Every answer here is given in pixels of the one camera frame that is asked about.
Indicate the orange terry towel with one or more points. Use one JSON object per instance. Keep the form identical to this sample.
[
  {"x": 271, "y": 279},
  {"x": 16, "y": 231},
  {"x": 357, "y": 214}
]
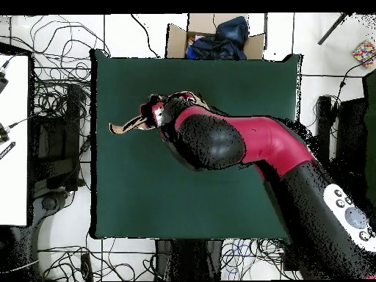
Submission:
[{"x": 117, "y": 128}]

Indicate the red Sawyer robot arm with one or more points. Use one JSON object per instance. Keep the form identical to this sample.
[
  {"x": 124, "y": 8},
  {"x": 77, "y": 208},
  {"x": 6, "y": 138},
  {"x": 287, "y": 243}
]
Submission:
[{"x": 273, "y": 141}]

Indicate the multicoloured patterned item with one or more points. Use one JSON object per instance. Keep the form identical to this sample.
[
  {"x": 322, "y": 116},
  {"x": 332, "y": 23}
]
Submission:
[{"x": 364, "y": 53}]

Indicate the brown cardboard box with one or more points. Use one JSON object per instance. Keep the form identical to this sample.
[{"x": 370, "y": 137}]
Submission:
[{"x": 176, "y": 41}]

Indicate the dark green table cloth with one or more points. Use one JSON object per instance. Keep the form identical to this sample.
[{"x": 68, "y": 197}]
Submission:
[{"x": 147, "y": 191}]

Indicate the dark blue clothing pile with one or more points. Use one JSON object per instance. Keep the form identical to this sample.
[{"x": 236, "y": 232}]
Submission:
[{"x": 226, "y": 38}]

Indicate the black equipment rack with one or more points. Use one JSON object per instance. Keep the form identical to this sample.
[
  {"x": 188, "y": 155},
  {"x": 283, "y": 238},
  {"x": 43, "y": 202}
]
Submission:
[
  {"x": 351, "y": 123},
  {"x": 55, "y": 141}
]

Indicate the black stand foot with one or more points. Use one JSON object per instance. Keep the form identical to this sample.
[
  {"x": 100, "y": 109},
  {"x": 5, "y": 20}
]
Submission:
[{"x": 48, "y": 203}]

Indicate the white side table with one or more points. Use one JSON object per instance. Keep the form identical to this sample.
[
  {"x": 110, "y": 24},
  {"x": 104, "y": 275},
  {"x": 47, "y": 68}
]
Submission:
[{"x": 14, "y": 147}]

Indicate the black slotted bar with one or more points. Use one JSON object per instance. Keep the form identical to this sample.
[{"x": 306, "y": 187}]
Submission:
[{"x": 7, "y": 150}]

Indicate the black device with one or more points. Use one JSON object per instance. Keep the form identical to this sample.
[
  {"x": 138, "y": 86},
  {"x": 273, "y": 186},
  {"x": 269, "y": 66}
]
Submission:
[
  {"x": 3, "y": 133},
  {"x": 2, "y": 80}
]

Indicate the black power strip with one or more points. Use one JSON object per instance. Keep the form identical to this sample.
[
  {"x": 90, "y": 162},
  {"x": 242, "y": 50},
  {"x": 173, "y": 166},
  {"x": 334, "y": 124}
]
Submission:
[{"x": 86, "y": 265}]

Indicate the black metal bar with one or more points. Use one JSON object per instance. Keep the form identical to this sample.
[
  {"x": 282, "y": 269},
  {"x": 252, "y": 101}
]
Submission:
[{"x": 333, "y": 29}]

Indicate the green covered side table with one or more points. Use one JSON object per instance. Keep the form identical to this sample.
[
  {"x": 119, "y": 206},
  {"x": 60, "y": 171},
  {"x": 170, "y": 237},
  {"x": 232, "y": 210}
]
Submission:
[{"x": 371, "y": 132}]

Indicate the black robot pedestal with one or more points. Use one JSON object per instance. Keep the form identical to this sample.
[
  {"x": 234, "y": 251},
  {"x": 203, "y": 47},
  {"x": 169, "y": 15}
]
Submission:
[{"x": 191, "y": 258}]

